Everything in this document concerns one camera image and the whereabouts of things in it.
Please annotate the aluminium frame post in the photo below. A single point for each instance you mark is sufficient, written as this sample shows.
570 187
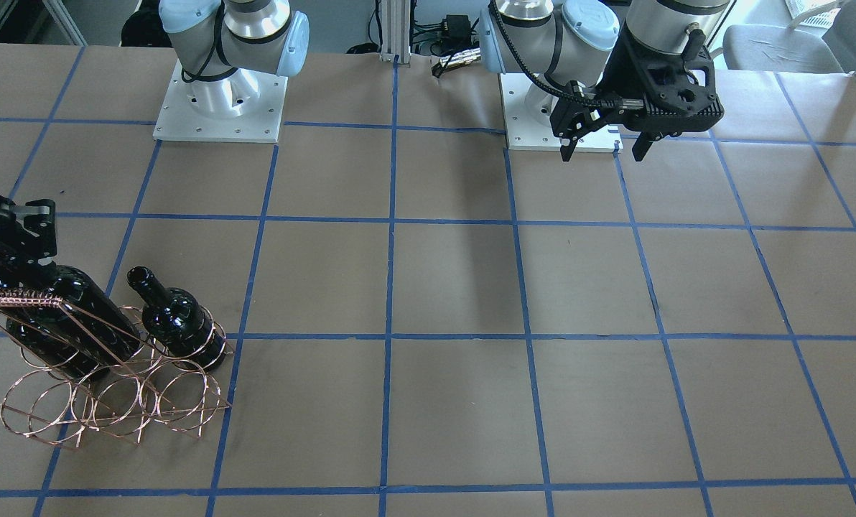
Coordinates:
395 31

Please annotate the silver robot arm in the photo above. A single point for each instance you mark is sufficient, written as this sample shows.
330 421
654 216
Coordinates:
213 39
552 44

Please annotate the grey office chair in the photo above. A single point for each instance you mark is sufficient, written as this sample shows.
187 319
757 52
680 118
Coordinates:
789 50

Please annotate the black power adapter with cables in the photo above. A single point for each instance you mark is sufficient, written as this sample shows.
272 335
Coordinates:
453 41

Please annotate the dark bottle in rack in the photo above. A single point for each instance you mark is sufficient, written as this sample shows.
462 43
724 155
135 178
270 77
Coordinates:
53 346
176 320

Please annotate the dark glass wine bottle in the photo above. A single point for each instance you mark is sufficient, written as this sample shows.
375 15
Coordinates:
89 321

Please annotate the copper wire wine rack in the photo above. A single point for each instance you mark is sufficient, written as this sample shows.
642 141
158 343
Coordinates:
120 400

